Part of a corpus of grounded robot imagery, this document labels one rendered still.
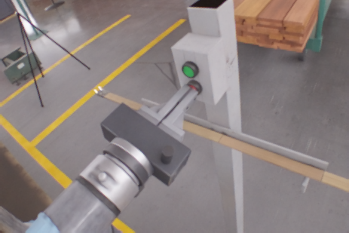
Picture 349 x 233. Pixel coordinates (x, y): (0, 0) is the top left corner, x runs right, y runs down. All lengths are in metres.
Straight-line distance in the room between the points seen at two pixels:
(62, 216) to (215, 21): 0.35
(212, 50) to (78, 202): 0.29
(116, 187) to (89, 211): 0.04
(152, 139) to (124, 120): 0.05
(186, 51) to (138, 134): 0.15
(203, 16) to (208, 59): 0.08
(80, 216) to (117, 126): 0.13
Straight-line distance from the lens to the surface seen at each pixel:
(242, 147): 0.56
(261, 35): 1.98
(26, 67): 3.95
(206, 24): 0.43
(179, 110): 0.39
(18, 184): 2.38
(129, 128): 0.36
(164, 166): 0.33
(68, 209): 0.32
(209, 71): 0.40
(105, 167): 0.32
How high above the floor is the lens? 1.45
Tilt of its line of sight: 39 degrees down
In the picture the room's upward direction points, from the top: 15 degrees counter-clockwise
